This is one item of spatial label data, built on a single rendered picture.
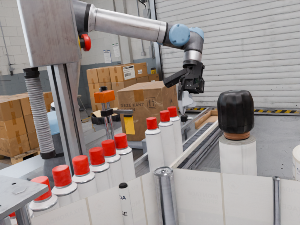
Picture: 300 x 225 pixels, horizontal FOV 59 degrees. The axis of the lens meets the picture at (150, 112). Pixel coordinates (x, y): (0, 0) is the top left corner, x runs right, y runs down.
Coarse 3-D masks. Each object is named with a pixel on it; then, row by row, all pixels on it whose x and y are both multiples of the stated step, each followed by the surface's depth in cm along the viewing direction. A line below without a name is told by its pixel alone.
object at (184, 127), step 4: (208, 108) 143; (200, 112) 136; (204, 112) 138; (196, 116) 129; (200, 116) 132; (192, 120) 123; (188, 124) 119; (184, 128) 115; (144, 156) 87; (136, 160) 84; (140, 160) 84; (144, 160) 87; (136, 164) 82
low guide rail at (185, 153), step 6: (210, 126) 126; (216, 126) 131; (204, 132) 119; (210, 132) 123; (198, 138) 111; (204, 138) 116; (192, 144) 106; (198, 144) 109; (186, 150) 100; (192, 150) 104; (180, 156) 95; (186, 156) 98; (174, 162) 90; (180, 162) 94
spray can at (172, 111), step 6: (168, 108) 96; (174, 108) 96; (174, 114) 96; (174, 120) 96; (174, 126) 96; (180, 126) 98; (174, 132) 97; (180, 132) 98; (180, 138) 98; (180, 144) 99; (180, 150) 99
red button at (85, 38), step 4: (84, 36) 58; (88, 36) 59; (80, 40) 58; (84, 40) 58; (88, 40) 58; (80, 44) 58; (84, 44) 58; (88, 44) 58; (84, 48) 59; (88, 48) 59
